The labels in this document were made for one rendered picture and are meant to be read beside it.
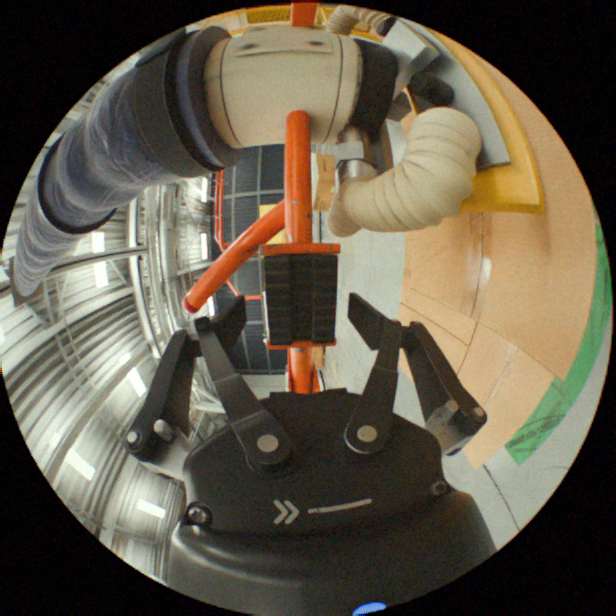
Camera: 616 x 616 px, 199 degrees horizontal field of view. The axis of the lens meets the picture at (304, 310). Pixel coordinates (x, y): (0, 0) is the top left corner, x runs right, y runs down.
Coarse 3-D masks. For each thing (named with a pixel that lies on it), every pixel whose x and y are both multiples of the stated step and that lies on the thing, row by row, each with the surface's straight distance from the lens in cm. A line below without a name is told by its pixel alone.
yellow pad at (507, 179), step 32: (384, 32) 29; (448, 64) 21; (480, 64) 21; (416, 96) 22; (448, 96) 18; (480, 96) 17; (480, 128) 15; (512, 128) 15; (480, 160) 14; (512, 160) 14; (480, 192) 14; (512, 192) 13
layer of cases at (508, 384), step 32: (416, 320) 108; (448, 320) 90; (448, 352) 92; (480, 352) 81; (512, 352) 74; (480, 384) 83; (512, 384) 76; (544, 384) 73; (512, 416) 80; (480, 448) 92
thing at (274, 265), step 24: (264, 264) 12; (288, 264) 12; (312, 264) 12; (336, 264) 12; (288, 288) 12; (312, 288) 12; (336, 288) 13; (288, 312) 13; (312, 312) 13; (288, 336) 14; (312, 336) 14
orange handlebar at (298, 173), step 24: (312, 24) 26; (288, 120) 18; (288, 144) 17; (288, 168) 15; (288, 192) 15; (288, 216) 14; (288, 240) 14; (312, 240) 15; (288, 360) 21; (312, 360) 21; (288, 384) 19; (312, 384) 20
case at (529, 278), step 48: (576, 192) 31; (432, 240) 41; (480, 240) 34; (528, 240) 30; (576, 240) 30; (432, 288) 41; (480, 288) 33; (528, 288) 30; (576, 288) 29; (528, 336) 30; (576, 336) 29
